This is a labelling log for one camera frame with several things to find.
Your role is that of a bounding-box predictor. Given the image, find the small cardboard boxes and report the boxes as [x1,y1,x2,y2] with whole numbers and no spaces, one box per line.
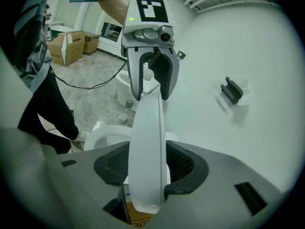
[46,30,86,67]

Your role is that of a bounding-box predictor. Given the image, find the small cardboard box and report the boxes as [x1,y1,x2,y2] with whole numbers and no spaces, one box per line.
[83,31,101,55]

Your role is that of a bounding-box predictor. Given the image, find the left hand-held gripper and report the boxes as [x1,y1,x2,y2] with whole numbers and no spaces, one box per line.
[121,0,181,102]

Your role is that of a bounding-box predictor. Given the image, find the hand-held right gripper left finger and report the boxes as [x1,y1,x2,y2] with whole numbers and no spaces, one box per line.
[58,141,131,224]

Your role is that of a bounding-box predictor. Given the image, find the dark glass window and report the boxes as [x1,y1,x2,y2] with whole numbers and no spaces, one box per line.
[100,21,123,43]

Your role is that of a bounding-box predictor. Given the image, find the white smart toilet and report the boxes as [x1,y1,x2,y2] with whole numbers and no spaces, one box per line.
[83,125,180,153]

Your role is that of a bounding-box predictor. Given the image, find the white bathtub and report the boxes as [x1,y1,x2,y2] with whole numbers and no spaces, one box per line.
[50,24,75,41]

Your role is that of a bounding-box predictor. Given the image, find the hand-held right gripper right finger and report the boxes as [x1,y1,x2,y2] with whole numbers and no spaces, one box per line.
[154,139,284,226]

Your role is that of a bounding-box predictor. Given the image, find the person's left forearm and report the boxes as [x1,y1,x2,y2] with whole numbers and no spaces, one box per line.
[97,0,131,27]

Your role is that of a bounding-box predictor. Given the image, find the large cardboard box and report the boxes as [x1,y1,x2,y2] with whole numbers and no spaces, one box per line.
[122,185,158,227]

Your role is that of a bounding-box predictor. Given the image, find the person's black trousers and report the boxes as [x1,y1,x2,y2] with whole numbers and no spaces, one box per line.
[17,65,80,154]

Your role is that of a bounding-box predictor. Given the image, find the person's light blue shirt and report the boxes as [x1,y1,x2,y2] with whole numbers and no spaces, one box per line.
[13,0,123,94]

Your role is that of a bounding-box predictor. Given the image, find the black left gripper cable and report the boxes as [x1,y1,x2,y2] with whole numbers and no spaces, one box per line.
[51,58,128,91]

